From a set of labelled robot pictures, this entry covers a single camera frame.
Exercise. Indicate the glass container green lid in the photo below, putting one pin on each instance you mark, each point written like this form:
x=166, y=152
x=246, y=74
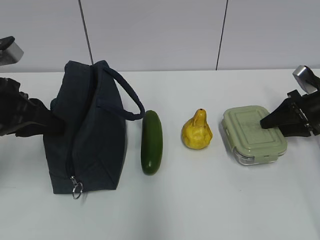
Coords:
x=247, y=140

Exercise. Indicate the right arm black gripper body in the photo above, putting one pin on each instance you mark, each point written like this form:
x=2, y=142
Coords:
x=304, y=115

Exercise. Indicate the green cucumber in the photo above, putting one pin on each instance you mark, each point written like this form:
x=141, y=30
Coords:
x=151, y=143

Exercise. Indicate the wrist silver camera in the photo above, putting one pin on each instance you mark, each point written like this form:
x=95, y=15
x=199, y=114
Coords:
x=306, y=79
x=10, y=52

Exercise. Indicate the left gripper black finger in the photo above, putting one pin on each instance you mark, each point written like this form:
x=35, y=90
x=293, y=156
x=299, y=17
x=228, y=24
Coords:
x=43, y=121

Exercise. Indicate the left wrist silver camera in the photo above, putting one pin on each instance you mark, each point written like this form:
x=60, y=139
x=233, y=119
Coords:
x=10, y=52

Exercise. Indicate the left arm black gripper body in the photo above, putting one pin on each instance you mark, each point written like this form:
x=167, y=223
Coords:
x=13, y=108

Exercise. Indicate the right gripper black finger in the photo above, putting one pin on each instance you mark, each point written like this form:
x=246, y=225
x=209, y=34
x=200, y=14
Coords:
x=283, y=115

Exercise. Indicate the yellow pear-shaped gourd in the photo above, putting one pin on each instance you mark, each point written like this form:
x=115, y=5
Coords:
x=196, y=133

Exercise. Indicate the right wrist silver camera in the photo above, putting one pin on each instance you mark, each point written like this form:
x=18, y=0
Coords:
x=306, y=79

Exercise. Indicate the dark blue lunch bag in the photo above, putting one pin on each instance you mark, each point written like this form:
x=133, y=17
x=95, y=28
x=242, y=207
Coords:
x=95, y=102

